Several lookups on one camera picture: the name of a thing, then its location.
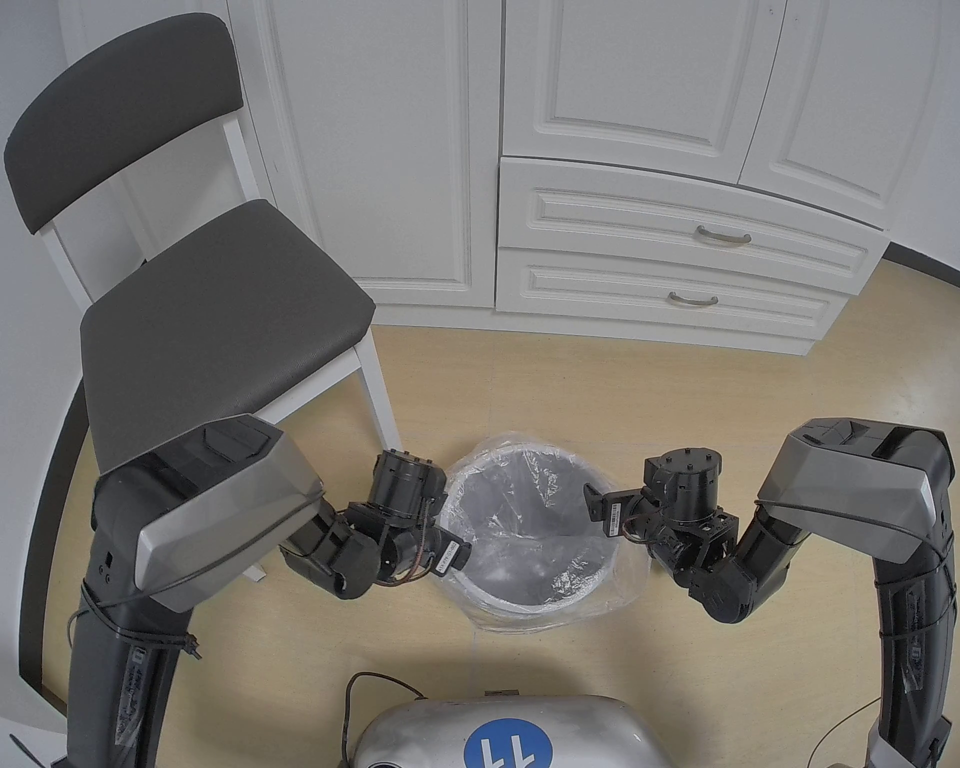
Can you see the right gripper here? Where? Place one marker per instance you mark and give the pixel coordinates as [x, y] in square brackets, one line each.
[626, 510]

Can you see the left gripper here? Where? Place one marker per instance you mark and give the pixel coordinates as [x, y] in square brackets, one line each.
[450, 559]

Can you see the clear plastic bag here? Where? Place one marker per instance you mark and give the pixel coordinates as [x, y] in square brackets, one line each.
[540, 540]

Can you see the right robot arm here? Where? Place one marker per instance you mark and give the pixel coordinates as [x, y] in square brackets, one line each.
[847, 480]

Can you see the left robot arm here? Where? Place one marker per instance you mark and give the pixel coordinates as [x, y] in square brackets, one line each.
[217, 510]

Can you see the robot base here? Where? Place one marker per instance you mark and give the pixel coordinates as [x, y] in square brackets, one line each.
[510, 727]

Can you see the white trash bin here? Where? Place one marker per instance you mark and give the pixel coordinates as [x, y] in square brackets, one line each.
[510, 600]

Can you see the white chair grey cushions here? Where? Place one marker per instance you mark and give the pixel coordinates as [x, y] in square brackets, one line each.
[210, 315]

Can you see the white wardrobe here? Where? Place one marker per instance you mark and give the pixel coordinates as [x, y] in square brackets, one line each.
[630, 97]

